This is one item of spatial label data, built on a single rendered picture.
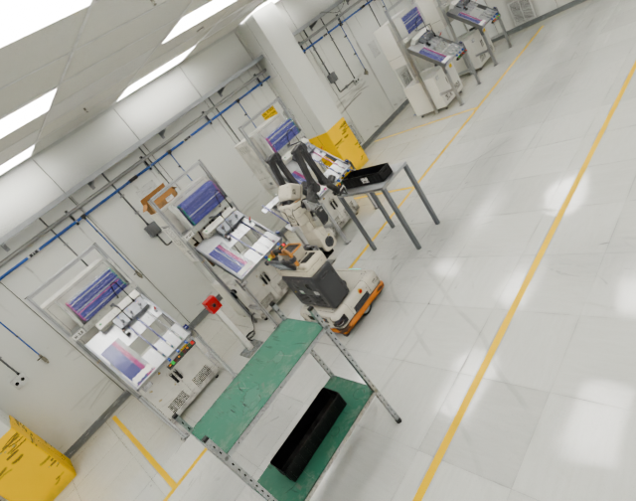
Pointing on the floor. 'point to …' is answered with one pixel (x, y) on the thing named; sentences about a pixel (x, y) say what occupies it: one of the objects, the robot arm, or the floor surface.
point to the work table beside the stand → (389, 202)
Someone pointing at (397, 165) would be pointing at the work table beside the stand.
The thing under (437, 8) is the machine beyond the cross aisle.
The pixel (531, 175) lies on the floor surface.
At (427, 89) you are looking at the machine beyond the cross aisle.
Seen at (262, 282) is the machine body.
